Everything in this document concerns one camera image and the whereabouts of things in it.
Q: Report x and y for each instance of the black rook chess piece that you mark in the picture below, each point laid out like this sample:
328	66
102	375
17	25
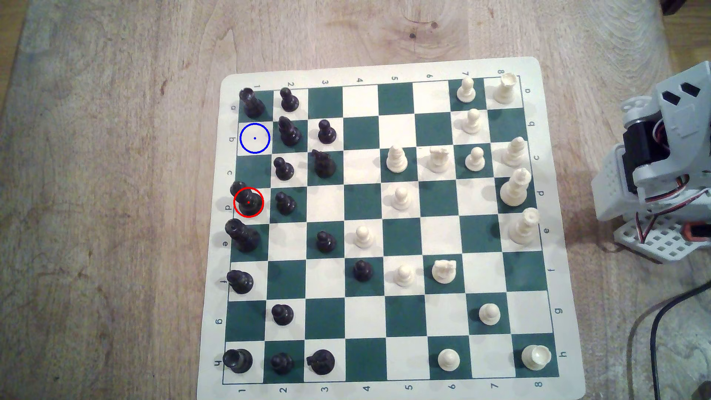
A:
237	360
251	104

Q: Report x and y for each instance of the white pawn chess piece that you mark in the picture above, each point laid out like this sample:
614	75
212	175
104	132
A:
364	238
475	160
449	360
400	199
472	122
489	314
404	276
466	91

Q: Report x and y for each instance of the white bishop chess piece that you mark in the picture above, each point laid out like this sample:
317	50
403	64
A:
514	153
396	160

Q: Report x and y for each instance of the black knight chess piece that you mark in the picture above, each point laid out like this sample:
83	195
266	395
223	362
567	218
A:
321	362
324	165

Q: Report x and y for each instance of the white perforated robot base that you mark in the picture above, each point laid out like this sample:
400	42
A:
666	244

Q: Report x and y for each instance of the white queen chess piece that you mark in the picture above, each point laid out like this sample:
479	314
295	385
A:
515	189

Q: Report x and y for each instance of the black pawn chess piece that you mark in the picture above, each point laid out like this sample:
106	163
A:
363	271
289	101
284	169
282	363
286	204
326	243
327	134
283	315

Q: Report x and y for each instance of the orange black clamp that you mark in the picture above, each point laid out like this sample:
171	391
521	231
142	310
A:
697	230

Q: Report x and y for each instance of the white rook chess piece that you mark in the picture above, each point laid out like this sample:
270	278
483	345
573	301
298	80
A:
536	358
505	90

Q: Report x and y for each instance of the black king chess piece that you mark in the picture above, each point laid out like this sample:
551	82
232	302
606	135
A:
244	236

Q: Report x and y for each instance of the black bishop chess piece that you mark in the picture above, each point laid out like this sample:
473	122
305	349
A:
289	133
241	282

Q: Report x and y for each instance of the white king chess piece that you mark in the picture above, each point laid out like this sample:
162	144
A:
522	228

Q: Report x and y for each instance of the white knight chess piece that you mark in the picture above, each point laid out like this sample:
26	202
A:
438	160
444	272

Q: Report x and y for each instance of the green white chess board mat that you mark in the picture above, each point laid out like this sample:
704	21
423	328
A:
405	316

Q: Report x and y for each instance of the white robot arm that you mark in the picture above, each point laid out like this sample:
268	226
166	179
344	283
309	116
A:
675	139

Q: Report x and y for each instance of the black queen chess piece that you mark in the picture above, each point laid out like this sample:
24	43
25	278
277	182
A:
247	201

